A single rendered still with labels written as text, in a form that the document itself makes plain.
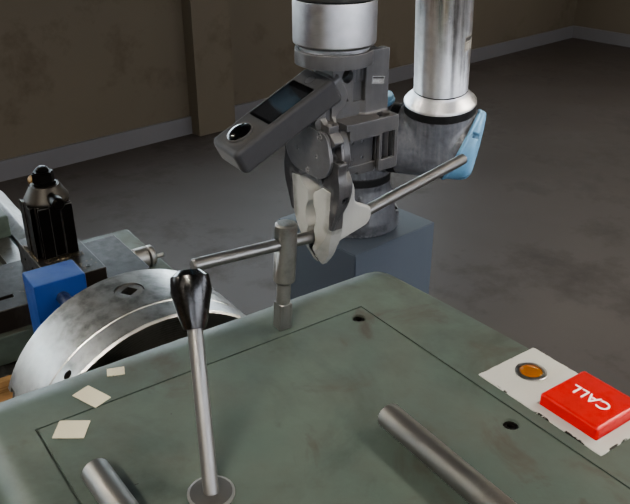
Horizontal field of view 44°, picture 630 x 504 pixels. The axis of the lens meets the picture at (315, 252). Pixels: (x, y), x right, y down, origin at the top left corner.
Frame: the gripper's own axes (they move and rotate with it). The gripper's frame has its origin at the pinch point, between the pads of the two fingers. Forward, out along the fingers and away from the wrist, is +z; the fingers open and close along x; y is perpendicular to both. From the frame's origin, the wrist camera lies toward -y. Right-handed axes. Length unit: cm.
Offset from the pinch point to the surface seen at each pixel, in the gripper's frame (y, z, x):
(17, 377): -25.9, 17.4, 21.8
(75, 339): -20.3, 11.5, 16.4
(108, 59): 132, 76, 403
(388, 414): -5.9, 5.4, -18.7
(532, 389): 8.4, 7.3, -21.7
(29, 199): -7, 20, 78
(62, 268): -10, 22, 53
